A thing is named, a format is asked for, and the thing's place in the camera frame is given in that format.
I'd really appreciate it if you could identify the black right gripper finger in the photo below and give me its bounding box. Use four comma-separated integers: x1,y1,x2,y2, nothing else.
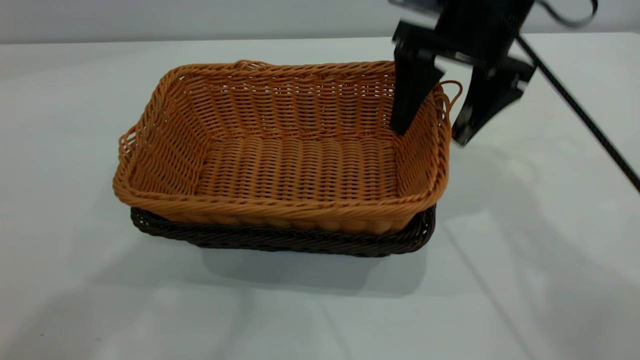
389,42,446,136
451,62,532,147

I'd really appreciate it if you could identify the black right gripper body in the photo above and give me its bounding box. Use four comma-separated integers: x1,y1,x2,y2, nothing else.
389,0,537,76

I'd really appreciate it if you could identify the orange woven basket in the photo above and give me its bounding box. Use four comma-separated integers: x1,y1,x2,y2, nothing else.
112,59,463,236

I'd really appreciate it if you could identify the black woven basket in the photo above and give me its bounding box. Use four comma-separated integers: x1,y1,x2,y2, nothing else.
130,204,437,258

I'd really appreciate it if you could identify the black braided cable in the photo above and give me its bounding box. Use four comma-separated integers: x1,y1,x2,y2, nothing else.
515,34,640,193

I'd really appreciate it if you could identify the thin black looped cable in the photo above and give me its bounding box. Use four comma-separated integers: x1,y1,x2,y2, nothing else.
536,0,599,29

